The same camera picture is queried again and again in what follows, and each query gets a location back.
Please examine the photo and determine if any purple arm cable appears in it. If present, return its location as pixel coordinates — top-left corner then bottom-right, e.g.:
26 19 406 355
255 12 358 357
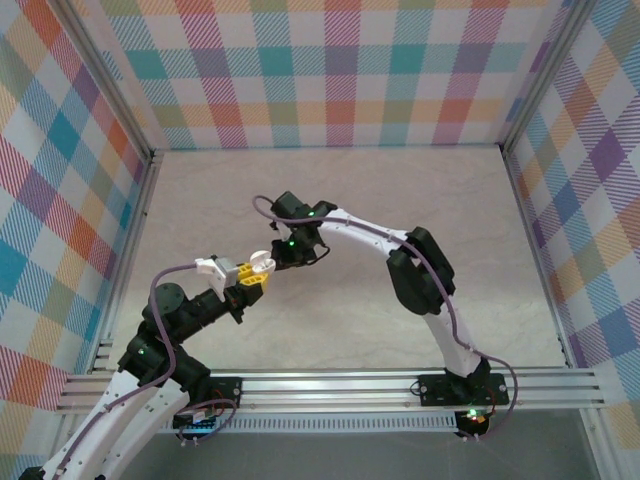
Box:
253 194 524 444
55 262 238 480

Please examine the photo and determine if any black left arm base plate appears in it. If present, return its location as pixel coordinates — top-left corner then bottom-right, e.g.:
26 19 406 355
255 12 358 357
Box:
152 377 244 410

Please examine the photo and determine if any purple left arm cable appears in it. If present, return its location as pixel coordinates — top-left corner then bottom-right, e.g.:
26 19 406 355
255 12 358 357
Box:
55 262 238 480

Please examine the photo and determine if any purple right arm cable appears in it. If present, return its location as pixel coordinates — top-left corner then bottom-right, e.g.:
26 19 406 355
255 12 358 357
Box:
253 194 524 444

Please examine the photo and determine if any white earbud charging case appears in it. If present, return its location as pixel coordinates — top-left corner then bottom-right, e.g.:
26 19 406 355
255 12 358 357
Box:
248 249 278 274

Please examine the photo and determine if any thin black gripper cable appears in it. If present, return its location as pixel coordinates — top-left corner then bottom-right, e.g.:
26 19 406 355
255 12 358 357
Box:
304 243 332 266

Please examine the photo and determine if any aluminium corner post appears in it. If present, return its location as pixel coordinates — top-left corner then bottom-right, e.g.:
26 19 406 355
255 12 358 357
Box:
499 0 596 154
57 0 154 159

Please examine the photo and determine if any wide aluminium mounting rail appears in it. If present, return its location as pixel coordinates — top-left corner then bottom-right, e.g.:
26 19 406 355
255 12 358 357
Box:
54 367 607 415

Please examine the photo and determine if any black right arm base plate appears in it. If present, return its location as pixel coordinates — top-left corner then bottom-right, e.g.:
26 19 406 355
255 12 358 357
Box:
418 374 510 407

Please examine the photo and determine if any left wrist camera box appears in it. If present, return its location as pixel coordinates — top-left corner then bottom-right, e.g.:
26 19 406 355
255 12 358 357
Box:
193 253 242 302

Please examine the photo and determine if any aluminium frame leg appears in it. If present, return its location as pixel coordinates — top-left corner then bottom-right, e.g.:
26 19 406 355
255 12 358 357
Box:
579 407 616 480

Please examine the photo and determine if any white slotted cable duct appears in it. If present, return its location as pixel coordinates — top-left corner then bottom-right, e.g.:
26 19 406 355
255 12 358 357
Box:
78 417 460 435

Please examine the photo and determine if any aluminium table edge rail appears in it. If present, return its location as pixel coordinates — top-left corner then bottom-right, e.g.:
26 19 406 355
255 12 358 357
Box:
499 147 576 371
88 149 164 375

